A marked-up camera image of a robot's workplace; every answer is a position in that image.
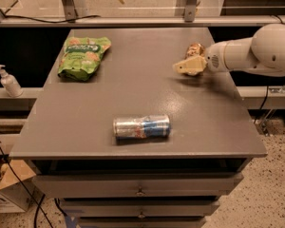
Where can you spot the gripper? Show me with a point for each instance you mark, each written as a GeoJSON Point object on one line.
{"type": "Point", "coordinates": [215, 58]}

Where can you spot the orange soda can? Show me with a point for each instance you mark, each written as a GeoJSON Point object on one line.
{"type": "Point", "coordinates": [195, 49]}

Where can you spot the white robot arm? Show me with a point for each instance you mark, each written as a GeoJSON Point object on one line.
{"type": "Point", "coordinates": [261, 54]}

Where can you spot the silver blue energy drink can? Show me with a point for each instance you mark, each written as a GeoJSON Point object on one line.
{"type": "Point", "coordinates": [141, 128]}

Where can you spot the green rice chip bag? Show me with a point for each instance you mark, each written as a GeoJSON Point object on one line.
{"type": "Point", "coordinates": [82, 57]}

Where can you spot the grey drawer cabinet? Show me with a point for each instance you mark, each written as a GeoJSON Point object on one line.
{"type": "Point", "coordinates": [140, 146]}

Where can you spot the white pump dispenser bottle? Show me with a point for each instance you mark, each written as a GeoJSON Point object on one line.
{"type": "Point", "coordinates": [9, 83]}

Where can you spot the cardboard box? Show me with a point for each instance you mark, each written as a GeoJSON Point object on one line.
{"type": "Point", "coordinates": [16, 187]}

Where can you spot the grey metal frame leg left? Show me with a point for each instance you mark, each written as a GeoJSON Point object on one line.
{"type": "Point", "coordinates": [74, 9]}

